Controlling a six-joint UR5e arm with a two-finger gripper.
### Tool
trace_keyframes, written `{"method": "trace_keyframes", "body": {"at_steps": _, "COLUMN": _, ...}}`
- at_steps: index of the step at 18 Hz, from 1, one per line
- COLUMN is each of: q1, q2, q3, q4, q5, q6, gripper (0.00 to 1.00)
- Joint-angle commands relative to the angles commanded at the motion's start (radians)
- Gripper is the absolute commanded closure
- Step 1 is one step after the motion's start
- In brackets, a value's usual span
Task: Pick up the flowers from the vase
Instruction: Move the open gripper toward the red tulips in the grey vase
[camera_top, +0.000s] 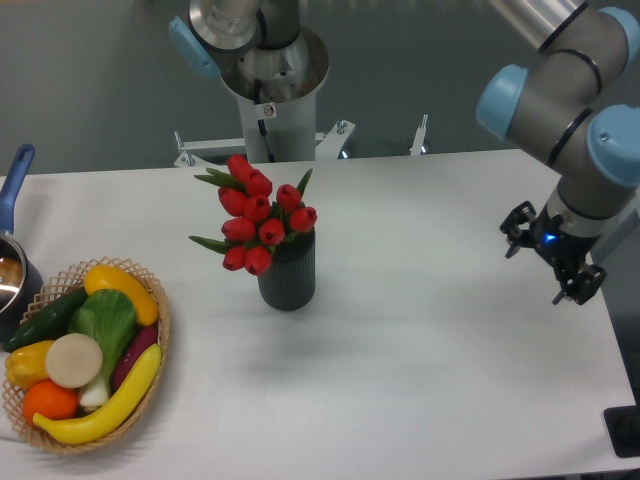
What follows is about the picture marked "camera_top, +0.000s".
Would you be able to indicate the green bok choy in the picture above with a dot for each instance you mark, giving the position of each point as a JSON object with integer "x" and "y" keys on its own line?
{"x": 108, "y": 317}

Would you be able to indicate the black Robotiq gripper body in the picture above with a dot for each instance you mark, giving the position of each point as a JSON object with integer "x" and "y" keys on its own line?
{"x": 563, "y": 251}

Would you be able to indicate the blue handled saucepan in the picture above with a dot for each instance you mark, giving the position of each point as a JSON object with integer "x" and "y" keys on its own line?
{"x": 20, "y": 280}

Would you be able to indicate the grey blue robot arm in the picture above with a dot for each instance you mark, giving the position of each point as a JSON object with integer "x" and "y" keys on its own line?
{"x": 546, "y": 111}

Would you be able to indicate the yellow banana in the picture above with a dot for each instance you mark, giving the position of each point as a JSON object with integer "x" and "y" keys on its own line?
{"x": 114, "y": 412}

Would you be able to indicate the yellow bell pepper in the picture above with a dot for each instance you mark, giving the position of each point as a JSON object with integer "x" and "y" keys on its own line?
{"x": 26, "y": 366}

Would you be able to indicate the beige round disc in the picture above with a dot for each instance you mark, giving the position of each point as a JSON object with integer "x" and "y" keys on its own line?
{"x": 73, "y": 360}

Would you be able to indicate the purple eggplant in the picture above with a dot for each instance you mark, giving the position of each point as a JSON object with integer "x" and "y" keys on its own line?
{"x": 142, "y": 340}

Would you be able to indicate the dark green cucumber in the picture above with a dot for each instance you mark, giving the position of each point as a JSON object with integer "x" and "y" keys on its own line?
{"x": 49, "y": 323}

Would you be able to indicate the yellow squash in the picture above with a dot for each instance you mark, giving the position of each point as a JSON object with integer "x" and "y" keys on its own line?
{"x": 108, "y": 277}

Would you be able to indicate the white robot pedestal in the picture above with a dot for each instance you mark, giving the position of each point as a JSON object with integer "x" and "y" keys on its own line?
{"x": 276, "y": 93}

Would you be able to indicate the dark grey ribbed vase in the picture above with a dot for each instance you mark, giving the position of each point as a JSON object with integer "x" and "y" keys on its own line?
{"x": 290, "y": 282}

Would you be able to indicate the woven wicker basket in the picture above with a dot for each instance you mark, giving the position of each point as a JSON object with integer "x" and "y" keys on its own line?
{"x": 64, "y": 282}

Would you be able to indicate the orange fruit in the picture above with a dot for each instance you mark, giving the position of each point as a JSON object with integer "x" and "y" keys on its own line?
{"x": 50, "y": 400}

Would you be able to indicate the red tulip bouquet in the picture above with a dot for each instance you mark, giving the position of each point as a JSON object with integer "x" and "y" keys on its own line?
{"x": 263, "y": 221}

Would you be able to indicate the white metal base frame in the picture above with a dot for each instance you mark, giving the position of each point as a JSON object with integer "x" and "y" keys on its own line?
{"x": 334, "y": 144}

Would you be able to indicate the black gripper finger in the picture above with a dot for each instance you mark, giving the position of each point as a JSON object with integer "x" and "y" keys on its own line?
{"x": 519, "y": 228}
{"x": 578, "y": 283}

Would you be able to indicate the black device at table edge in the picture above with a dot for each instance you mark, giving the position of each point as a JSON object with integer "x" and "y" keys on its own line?
{"x": 623, "y": 428}

